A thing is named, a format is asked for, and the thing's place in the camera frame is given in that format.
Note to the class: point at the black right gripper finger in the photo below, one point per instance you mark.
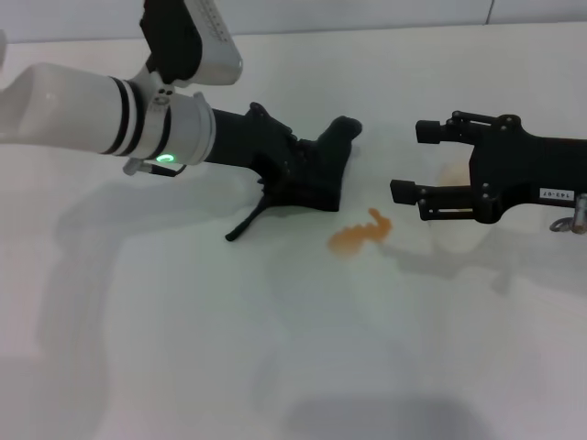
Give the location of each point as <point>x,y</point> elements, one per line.
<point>403,191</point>
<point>428,132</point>

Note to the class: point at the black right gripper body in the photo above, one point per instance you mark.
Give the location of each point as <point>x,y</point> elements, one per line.
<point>541,169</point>

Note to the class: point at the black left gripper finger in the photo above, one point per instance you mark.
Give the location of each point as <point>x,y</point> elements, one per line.
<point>277,188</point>
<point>307,151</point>

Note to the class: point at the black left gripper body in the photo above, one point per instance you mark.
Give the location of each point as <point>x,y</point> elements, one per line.
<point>243,142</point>

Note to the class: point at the orange-brown liquid stain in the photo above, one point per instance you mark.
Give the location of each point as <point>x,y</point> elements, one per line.
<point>357,236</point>

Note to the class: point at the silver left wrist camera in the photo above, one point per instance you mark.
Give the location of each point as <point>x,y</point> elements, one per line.
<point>215,46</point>

